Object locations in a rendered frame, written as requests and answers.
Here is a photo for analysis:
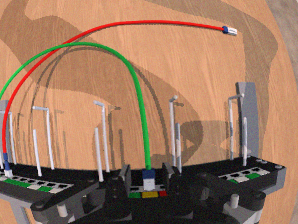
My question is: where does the red cable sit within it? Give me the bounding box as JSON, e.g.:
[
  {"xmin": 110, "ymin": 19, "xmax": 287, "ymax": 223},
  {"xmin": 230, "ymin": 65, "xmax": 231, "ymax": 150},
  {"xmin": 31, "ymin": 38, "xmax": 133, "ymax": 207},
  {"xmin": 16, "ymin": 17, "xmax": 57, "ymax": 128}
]
[{"xmin": 2, "ymin": 20, "xmax": 224, "ymax": 161}]

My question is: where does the green patch cord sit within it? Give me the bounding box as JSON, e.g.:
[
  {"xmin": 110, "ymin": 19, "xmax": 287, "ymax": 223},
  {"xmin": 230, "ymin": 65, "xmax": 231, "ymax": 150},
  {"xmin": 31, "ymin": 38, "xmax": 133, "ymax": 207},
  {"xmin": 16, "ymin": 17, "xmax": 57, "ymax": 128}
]
[{"xmin": 0, "ymin": 42, "xmax": 151, "ymax": 170}]

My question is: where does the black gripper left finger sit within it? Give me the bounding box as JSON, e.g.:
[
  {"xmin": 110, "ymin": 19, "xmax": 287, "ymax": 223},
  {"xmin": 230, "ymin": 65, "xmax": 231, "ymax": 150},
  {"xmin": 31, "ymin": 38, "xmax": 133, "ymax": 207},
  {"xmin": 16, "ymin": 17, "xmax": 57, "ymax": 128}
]
[{"xmin": 30, "ymin": 164, "xmax": 132, "ymax": 224}]

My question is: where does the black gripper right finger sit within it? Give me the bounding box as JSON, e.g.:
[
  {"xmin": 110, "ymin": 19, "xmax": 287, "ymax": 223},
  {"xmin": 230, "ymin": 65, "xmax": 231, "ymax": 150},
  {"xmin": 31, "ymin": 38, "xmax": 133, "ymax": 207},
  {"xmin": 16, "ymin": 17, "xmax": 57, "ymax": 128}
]
[{"xmin": 162, "ymin": 162, "xmax": 266, "ymax": 224}]

